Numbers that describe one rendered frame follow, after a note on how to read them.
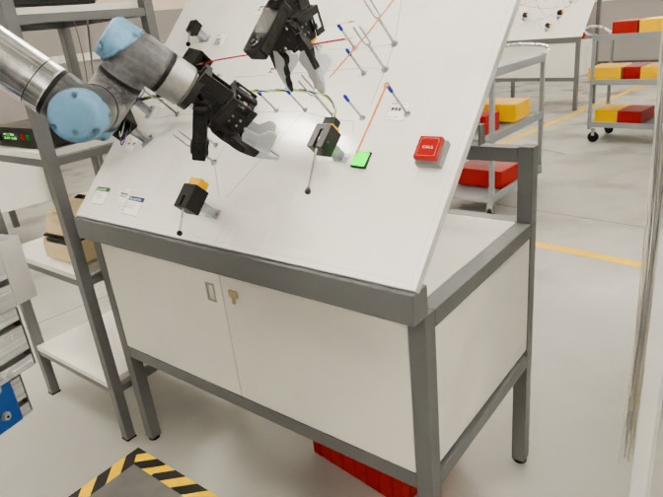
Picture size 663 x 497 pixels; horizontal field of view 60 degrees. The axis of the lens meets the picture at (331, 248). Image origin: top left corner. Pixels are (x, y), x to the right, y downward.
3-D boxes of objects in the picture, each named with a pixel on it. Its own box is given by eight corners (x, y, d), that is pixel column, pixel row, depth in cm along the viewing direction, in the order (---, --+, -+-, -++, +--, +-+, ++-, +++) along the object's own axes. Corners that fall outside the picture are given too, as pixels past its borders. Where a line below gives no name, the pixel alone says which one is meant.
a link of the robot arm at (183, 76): (151, 100, 96) (157, 77, 102) (175, 114, 98) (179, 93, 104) (175, 66, 93) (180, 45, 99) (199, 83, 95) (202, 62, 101)
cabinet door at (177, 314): (241, 396, 158) (216, 266, 143) (127, 346, 190) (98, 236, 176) (246, 392, 159) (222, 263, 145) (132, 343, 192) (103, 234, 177)
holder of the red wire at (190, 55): (202, 68, 171) (177, 43, 162) (227, 75, 162) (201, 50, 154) (192, 82, 170) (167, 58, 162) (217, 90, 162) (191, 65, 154)
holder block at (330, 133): (316, 155, 123) (306, 145, 120) (326, 133, 125) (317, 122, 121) (331, 157, 121) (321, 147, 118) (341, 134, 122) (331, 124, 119)
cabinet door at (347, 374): (413, 475, 124) (404, 317, 110) (240, 397, 157) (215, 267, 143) (419, 467, 126) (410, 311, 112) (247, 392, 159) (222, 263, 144)
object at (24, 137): (41, 151, 173) (35, 129, 170) (-9, 146, 194) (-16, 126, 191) (134, 129, 196) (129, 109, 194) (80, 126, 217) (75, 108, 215)
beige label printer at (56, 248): (81, 268, 190) (65, 212, 183) (45, 258, 202) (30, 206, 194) (153, 237, 213) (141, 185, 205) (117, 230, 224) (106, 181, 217)
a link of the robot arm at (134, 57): (91, 51, 96) (117, 8, 94) (149, 90, 101) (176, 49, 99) (88, 60, 89) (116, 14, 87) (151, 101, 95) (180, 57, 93)
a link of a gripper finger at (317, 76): (346, 77, 112) (322, 35, 109) (329, 92, 109) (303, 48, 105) (336, 81, 114) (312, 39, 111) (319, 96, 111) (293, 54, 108)
